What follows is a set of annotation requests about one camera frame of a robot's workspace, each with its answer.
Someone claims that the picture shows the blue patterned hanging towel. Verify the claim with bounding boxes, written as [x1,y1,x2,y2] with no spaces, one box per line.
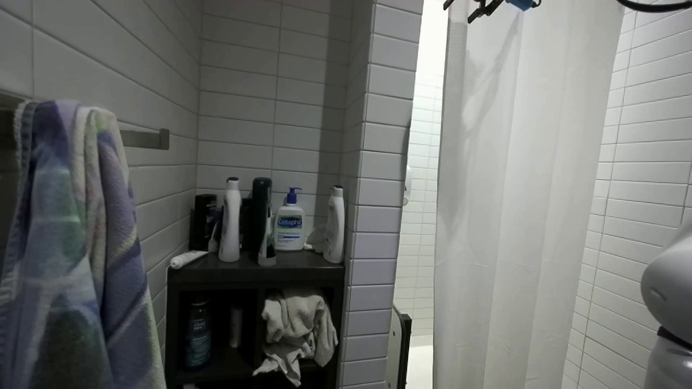
[0,97,168,389]

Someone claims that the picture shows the crumpled white cloth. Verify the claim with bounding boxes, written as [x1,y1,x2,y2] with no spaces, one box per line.
[252,290,340,389]

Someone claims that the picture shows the blue tinted plastic bottle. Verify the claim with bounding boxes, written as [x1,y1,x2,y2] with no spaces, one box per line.
[184,301,213,372]

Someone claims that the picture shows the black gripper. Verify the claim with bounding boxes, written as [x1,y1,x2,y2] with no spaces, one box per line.
[442,0,511,26]

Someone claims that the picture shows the tall white labelled bottle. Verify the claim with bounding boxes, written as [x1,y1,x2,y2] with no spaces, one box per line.
[217,176,244,263]

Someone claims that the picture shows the folding shower seat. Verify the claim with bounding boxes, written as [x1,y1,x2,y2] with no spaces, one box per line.
[385,304,415,389]

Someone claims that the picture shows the white shower curtain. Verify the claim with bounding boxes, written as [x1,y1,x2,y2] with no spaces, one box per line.
[431,0,626,389]

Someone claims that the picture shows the tall black bottle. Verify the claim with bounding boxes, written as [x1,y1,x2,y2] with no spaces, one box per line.
[247,176,278,263]

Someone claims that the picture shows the plain white bottle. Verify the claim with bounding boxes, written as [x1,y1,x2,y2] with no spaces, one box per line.
[323,184,348,265]

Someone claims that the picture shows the black bottle on left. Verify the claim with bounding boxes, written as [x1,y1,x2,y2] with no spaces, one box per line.
[189,192,220,254]

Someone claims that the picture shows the black shelf unit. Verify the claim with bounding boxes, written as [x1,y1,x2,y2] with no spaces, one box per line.
[164,247,346,389]

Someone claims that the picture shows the white pump lotion bottle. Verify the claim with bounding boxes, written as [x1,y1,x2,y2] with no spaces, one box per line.
[272,187,308,254]

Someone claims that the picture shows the metal towel bar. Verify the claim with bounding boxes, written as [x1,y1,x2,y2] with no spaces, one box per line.
[0,88,174,154]

